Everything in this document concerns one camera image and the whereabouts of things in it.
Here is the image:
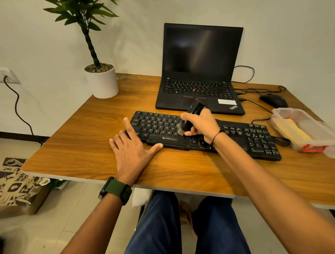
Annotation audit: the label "person's left hand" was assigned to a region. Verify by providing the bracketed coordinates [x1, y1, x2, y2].
[109, 117, 164, 188]

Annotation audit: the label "person's right hand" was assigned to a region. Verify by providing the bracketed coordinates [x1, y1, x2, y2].
[180, 107, 223, 144]

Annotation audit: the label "black cleaning brush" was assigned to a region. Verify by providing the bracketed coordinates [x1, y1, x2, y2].
[177, 98, 206, 136]

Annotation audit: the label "black keyboard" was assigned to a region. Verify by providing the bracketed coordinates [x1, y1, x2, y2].
[125, 111, 283, 162]

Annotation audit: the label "yellow cloth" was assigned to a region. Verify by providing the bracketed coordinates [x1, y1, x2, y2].
[272, 118, 313, 147]

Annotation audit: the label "clear plastic box red latches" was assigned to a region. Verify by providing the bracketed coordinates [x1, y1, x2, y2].
[269, 107, 335, 154]

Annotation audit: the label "clear plastic box lid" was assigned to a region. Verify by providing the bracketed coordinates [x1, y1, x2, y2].
[308, 120, 335, 159]

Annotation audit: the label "person's right forearm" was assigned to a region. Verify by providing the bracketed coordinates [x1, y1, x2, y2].
[212, 132, 335, 254]

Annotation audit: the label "person's blue jeans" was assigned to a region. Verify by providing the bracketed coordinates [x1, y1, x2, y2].
[124, 191, 252, 254]

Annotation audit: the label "person's bare foot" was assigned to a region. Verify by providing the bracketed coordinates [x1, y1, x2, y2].
[179, 200, 198, 236]

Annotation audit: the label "white seat chair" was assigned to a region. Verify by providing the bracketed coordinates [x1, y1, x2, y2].
[132, 188, 154, 231]

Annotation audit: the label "black computer mouse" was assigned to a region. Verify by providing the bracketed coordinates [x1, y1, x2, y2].
[259, 94, 289, 109]

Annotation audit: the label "black laptop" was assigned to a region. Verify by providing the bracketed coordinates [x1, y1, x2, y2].
[155, 23, 246, 115]

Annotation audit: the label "printed brown paper bag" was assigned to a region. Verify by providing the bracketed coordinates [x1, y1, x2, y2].
[0, 157, 52, 219]

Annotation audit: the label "green potted plant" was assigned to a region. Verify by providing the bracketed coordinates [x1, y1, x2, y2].
[43, 0, 119, 68]

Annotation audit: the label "black cord bracelet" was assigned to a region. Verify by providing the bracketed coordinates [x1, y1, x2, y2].
[210, 129, 225, 147]

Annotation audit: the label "green strap smartwatch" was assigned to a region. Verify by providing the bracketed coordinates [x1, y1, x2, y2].
[98, 177, 133, 206]

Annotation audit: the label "black looped laptop cable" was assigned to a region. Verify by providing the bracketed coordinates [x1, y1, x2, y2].
[231, 65, 255, 84]

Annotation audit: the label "black mouse cable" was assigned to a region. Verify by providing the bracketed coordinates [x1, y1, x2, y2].
[233, 85, 287, 96]

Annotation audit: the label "black wall power cable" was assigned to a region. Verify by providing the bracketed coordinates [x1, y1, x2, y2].
[3, 75, 44, 146]

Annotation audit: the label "white wall socket panel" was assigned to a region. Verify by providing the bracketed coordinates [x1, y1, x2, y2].
[0, 67, 21, 85]

